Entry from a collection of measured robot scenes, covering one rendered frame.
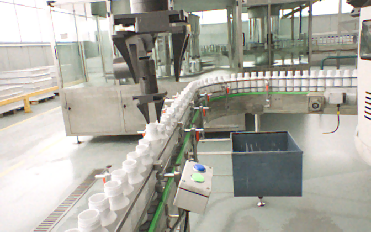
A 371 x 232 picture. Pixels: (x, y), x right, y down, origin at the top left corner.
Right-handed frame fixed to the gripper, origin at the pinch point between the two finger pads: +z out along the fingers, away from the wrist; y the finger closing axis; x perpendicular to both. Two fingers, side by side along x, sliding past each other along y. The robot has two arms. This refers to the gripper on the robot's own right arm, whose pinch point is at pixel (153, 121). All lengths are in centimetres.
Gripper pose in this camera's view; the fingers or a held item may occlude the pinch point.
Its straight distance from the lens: 97.5
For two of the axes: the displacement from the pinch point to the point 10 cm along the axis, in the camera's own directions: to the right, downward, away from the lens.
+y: -9.9, 0.8, 1.3
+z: 1.1, 9.7, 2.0
